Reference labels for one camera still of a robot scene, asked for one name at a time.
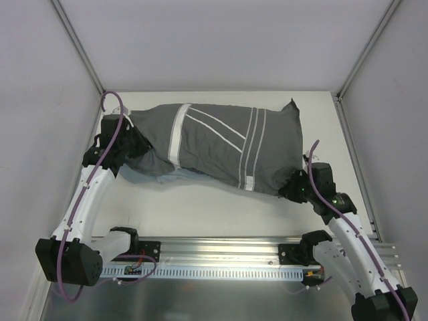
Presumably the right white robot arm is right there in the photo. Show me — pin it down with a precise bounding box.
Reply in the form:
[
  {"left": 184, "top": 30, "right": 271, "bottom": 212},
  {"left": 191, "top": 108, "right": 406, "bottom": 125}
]
[{"left": 278, "top": 163, "right": 418, "bottom": 320}]

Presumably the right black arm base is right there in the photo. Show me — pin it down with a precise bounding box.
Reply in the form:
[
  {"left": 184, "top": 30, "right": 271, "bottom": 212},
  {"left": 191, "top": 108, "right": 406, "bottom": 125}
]
[{"left": 278, "top": 230, "right": 332, "bottom": 267}]

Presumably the white slotted cable duct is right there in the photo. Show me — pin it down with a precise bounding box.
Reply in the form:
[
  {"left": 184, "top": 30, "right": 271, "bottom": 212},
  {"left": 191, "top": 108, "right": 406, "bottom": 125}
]
[{"left": 100, "top": 264, "right": 304, "bottom": 282}]

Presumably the grey striped pillowcase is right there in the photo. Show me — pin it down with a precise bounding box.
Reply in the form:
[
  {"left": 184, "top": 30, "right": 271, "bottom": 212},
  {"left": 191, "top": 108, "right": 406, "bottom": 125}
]
[{"left": 128, "top": 101, "right": 303, "bottom": 196}]

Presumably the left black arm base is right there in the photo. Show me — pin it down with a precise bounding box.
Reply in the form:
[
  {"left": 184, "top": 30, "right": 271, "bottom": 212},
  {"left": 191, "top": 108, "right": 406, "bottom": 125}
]
[{"left": 110, "top": 227, "right": 161, "bottom": 262}]

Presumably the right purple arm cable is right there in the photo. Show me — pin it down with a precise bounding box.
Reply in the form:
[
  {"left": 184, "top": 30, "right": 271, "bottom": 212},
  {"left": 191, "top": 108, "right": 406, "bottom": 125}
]
[{"left": 307, "top": 140, "right": 415, "bottom": 321}]

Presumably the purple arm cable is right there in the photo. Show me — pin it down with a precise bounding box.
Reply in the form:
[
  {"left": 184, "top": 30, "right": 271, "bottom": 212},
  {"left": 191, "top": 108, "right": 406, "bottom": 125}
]
[
  {"left": 307, "top": 140, "right": 415, "bottom": 321},
  {"left": 56, "top": 90, "right": 134, "bottom": 304}
]

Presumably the right aluminium frame post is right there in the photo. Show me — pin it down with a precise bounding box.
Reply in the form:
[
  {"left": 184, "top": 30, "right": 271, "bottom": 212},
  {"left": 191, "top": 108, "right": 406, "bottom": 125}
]
[{"left": 336, "top": 0, "right": 403, "bottom": 101}]

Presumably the aluminium mounting rail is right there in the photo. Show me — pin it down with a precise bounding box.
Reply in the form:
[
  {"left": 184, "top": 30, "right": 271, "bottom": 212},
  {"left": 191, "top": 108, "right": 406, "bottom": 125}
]
[{"left": 90, "top": 235, "right": 402, "bottom": 268}]

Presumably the aluminium frame post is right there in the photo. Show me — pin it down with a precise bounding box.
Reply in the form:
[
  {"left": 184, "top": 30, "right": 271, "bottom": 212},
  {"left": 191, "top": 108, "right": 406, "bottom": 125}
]
[
  {"left": 48, "top": 0, "right": 105, "bottom": 94},
  {"left": 336, "top": 0, "right": 403, "bottom": 101}
]

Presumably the left aluminium frame post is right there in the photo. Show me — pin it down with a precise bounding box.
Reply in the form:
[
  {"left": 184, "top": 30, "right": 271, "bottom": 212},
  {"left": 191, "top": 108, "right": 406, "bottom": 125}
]
[{"left": 48, "top": 0, "right": 105, "bottom": 94}]

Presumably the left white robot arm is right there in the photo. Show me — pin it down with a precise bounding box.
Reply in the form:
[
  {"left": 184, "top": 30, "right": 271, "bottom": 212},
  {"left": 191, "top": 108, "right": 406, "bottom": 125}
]
[{"left": 35, "top": 114, "right": 157, "bottom": 303}]

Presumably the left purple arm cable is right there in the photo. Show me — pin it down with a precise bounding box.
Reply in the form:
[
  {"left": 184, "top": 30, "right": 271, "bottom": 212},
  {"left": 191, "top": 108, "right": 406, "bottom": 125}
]
[{"left": 56, "top": 90, "right": 134, "bottom": 304}]

